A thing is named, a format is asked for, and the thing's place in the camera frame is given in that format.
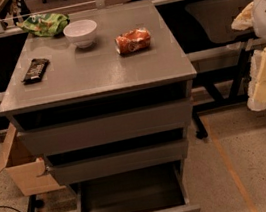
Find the dark chocolate bar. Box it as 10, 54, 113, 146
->
22, 58, 50, 84

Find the grey bottom drawer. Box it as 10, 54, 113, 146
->
77, 163, 200, 212

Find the crushed orange soda can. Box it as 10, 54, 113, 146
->
115, 28, 151, 55

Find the grey middle drawer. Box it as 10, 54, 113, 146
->
48, 139, 188, 185

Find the grey drawer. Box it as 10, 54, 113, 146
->
48, 139, 188, 185
77, 163, 200, 212
18, 99, 192, 156

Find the black frame side table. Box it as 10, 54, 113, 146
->
172, 0, 266, 141

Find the green chip bag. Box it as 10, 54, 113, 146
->
17, 13, 70, 37

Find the cardboard box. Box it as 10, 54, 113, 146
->
0, 123, 63, 196

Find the grey drawer cabinet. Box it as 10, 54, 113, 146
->
0, 1, 197, 174

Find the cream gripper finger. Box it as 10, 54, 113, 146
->
247, 81, 266, 112

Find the grey top drawer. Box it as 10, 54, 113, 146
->
18, 99, 192, 156

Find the white bowl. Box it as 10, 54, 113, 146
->
63, 19, 97, 49

